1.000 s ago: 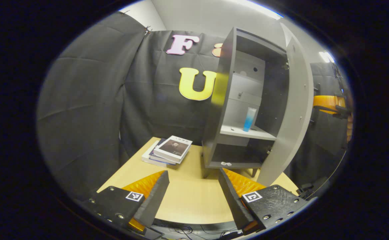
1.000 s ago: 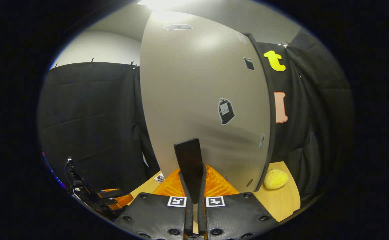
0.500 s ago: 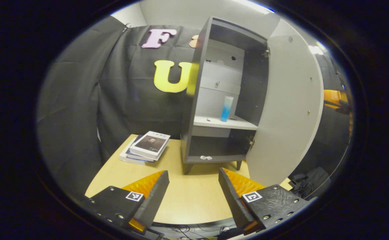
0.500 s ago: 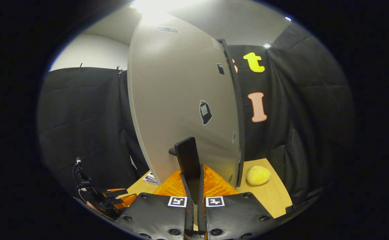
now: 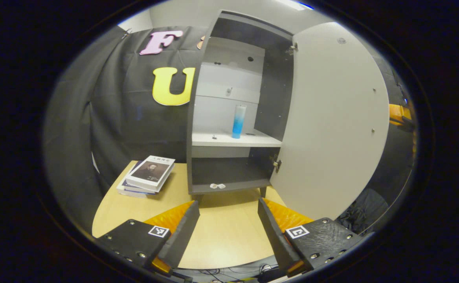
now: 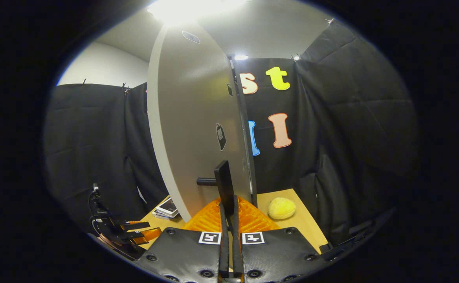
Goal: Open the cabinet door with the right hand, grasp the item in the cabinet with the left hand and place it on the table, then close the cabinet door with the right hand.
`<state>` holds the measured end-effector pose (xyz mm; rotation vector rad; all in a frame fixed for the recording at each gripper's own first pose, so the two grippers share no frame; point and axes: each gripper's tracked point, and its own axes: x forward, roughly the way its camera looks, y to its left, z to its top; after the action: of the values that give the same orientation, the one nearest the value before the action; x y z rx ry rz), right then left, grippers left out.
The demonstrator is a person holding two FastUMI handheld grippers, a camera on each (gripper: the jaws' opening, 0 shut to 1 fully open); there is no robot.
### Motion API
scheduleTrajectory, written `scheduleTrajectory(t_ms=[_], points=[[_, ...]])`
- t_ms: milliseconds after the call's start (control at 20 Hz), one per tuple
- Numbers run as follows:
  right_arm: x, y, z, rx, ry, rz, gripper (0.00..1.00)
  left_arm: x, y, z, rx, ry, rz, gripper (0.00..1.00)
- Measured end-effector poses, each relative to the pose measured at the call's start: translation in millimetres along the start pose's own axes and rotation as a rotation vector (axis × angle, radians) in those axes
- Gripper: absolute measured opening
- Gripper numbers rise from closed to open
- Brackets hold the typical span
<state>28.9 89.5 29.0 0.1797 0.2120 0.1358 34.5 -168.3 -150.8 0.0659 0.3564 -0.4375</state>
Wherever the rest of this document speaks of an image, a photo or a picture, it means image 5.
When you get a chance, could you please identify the black floor cables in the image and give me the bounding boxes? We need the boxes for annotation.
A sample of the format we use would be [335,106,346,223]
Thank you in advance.
[198,265,285,283]

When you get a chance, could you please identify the ceiling light panel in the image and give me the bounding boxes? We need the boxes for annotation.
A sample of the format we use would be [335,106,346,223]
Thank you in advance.
[283,0,314,11]

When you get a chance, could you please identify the black backdrop cloth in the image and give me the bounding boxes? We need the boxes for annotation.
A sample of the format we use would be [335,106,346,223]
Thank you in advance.
[43,26,417,236]

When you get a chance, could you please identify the dark grey cabinet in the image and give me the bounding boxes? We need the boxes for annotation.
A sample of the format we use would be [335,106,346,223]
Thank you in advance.
[186,10,297,203]

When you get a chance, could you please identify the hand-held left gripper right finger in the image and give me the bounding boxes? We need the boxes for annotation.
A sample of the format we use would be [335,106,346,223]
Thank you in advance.
[258,198,365,279]

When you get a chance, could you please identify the white book with portrait cover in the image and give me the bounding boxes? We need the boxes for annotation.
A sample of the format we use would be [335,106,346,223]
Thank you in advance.
[125,155,176,192]

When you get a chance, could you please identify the blue and white bottle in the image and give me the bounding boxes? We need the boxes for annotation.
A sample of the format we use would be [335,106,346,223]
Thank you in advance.
[231,104,248,139]

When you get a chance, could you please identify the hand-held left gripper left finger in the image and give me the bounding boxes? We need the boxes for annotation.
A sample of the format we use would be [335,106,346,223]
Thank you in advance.
[96,200,200,276]

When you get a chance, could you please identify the blue book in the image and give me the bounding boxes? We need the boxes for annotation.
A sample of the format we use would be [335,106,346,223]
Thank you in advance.
[116,161,163,198]

